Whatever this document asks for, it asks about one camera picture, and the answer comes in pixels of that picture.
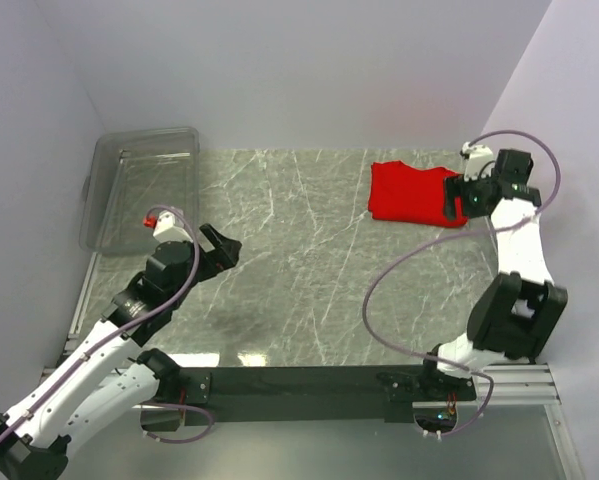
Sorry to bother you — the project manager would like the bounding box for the red t shirt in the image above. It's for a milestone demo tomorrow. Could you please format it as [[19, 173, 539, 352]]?
[[368, 160, 468, 228]]

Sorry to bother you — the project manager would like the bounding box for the clear plastic bin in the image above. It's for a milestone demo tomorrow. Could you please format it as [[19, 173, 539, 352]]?
[[79, 127, 200, 256]]

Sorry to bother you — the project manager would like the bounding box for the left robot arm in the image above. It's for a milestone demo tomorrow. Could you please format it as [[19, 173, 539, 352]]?
[[0, 224, 242, 479]]

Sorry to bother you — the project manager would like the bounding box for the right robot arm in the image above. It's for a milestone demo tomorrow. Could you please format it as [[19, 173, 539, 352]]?
[[417, 144, 568, 399]]

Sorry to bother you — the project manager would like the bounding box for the black base beam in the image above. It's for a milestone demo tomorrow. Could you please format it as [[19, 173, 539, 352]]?
[[119, 365, 478, 427]]

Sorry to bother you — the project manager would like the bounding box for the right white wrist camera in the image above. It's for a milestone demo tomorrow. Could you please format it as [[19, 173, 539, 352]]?
[[460, 142, 495, 181]]

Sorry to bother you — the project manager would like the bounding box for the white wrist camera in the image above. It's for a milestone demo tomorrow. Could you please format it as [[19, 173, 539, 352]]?
[[143, 211, 192, 243], [460, 142, 495, 181]]

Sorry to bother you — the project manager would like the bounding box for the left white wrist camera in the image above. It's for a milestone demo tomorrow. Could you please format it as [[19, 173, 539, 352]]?
[[143, 211, 192, 243]]

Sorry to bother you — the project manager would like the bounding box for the aluminium rail frame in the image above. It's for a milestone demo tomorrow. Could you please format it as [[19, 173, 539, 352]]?
[[8, 149, 580, 480]]

